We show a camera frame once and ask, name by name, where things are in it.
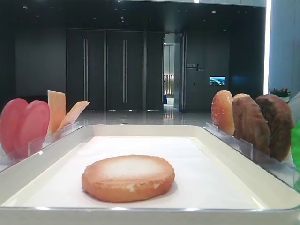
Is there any bun slice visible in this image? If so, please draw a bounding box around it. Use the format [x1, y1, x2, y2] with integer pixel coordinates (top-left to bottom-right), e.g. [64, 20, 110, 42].
[82, 155, 175, 203]

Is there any right orange cheese slice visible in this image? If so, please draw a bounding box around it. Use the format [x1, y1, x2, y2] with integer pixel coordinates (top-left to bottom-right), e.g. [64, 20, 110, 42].
[57, 101, 90, 131]

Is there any orange cheese slice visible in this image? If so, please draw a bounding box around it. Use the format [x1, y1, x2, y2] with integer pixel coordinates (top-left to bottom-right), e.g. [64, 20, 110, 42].
[57, 101, 90, 131]
[47, 90, 66, 134]

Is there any left orange cheese slice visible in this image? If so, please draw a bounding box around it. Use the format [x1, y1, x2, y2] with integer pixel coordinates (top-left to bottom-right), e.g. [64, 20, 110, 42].
[47, 90, 66, 134]

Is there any left brown meat patty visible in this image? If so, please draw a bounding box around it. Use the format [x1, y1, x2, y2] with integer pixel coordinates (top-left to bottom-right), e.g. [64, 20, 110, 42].
[232, 96, 270, 156]

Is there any right dark meat patty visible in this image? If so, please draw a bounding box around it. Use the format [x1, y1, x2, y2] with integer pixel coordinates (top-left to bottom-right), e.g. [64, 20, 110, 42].
[255, 94, 294, 162]

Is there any left red tomato slice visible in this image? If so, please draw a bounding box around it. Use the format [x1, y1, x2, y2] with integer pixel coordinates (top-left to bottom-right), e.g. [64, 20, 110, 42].
[0, 98, 28, 156]

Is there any green lettuce leaf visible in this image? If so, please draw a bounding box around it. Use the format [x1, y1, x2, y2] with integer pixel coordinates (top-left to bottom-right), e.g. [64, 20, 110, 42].
[291, 121, 300, 191]

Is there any dark double door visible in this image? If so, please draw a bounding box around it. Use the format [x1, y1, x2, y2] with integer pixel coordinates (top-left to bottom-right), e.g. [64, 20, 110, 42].
[66, 29, 164, 111]

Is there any left seeded bun half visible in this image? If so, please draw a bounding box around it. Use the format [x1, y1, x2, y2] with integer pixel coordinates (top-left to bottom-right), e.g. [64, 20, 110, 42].
[211, 90, 234, 135]

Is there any white rectangular metal tray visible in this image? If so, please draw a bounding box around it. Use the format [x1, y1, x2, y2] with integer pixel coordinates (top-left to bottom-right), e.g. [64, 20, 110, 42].
[0, 125, 300, 225]

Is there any green potted plant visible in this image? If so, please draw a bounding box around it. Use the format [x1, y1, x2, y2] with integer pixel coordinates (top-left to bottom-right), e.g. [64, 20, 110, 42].
[269, 87, 291, 98]

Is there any left clear acrylic rack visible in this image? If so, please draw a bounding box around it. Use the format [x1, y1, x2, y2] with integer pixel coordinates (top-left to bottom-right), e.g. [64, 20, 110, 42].
[0, 122, 83, 172]

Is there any clear acrylic rack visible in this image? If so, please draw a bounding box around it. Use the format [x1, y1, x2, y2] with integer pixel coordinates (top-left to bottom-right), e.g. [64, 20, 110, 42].
[203, 123, 300, 191]
[0, 122, 83, 172]

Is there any right clear acrylic rack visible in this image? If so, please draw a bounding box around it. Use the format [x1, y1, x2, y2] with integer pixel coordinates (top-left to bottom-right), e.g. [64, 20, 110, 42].
[203, 123, 300, 191]

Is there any small wall display screen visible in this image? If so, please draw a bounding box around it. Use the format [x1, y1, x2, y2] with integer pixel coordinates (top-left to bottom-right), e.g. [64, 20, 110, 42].
[210, 76, 225, 86]

